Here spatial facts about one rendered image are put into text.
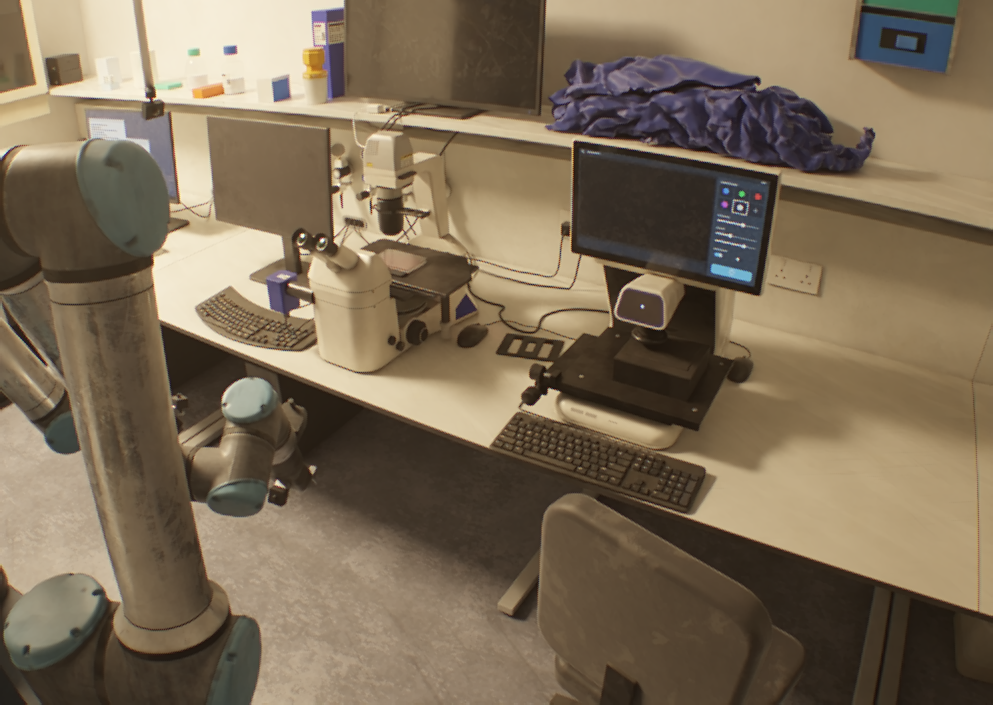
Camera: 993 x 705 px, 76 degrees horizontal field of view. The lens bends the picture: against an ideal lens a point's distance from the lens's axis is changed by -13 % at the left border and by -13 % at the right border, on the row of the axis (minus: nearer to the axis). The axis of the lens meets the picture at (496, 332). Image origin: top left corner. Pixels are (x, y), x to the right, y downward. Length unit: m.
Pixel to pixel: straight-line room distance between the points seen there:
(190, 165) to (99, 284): 2.71
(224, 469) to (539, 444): 0.69
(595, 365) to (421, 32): 1.14
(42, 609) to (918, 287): 1.99
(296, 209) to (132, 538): 1.47
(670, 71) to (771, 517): 1.15
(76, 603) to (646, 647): 0.82
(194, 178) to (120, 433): 2.70
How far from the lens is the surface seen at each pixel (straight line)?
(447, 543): 2.39
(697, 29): 2.12
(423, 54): 2.23
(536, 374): 1.59
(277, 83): 2.59
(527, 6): 2.04
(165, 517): 0.85
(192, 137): 3.37
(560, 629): 1.30
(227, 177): 2.39
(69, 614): 1.05
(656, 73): 1.97
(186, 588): 0.91
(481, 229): 2.41
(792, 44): 2.07
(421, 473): 2.66
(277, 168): 2.20
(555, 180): 2.22
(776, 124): 1.75
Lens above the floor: 1.71
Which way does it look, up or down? 29 degrees down
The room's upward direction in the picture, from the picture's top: straight up
